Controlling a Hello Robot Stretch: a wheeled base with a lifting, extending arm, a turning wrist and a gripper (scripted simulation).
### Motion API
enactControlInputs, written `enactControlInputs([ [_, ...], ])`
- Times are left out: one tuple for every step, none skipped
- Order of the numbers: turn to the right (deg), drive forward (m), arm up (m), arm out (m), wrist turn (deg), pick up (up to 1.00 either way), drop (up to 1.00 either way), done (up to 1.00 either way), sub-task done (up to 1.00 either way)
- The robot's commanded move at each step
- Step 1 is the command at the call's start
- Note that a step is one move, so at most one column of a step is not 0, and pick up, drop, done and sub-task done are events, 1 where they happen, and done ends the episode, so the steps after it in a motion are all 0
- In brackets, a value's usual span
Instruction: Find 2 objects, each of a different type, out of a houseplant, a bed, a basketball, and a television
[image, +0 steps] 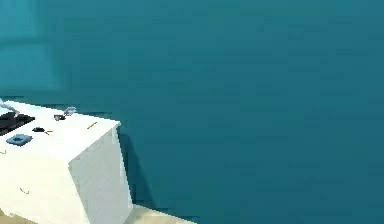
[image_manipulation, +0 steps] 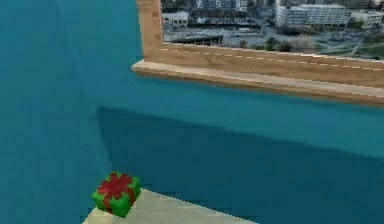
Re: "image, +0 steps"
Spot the grey and black desk object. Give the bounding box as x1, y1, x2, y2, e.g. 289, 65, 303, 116
53, 106, 78, 122

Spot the white desk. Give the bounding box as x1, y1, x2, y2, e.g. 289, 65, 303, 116
0, 100, 135, 224

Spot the blue square box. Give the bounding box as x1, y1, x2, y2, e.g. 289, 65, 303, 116
5, 133, 34, 147

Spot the black laptop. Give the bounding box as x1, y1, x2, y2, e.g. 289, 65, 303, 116
0, 111, 36, 137

